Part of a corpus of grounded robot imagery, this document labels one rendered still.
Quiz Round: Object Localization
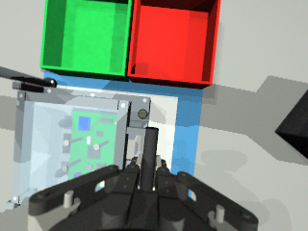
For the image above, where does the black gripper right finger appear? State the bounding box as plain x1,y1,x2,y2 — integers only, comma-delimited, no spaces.
153,155,259,231

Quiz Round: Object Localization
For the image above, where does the green bin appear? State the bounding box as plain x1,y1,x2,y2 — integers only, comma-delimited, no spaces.
40,0,135,82

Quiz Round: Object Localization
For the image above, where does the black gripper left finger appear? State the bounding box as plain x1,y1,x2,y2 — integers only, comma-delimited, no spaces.
27,153,143,231

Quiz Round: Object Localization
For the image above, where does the red bin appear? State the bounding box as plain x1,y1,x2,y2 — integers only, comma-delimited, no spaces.
128,0,220,90

